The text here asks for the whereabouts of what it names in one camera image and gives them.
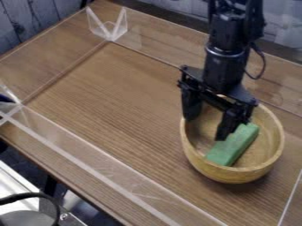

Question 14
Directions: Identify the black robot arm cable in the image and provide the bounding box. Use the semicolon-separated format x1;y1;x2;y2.
245;42;268;80

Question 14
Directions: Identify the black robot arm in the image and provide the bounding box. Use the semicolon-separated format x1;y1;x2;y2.
178;0;267;140

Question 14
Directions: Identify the green rectangular block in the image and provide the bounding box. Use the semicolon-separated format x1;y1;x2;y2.
206;123;260;167

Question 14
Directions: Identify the clear acrylic front barrier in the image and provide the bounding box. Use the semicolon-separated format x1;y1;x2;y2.
0;85;228;226

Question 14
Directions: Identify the brown wooden bowl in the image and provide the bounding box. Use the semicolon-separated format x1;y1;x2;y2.
180;103;285;184

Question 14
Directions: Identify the grey metal base plate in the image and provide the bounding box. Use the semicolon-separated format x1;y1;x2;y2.
39;198;87;226

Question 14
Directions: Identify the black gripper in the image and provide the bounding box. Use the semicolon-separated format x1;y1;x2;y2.
177;45;259;141

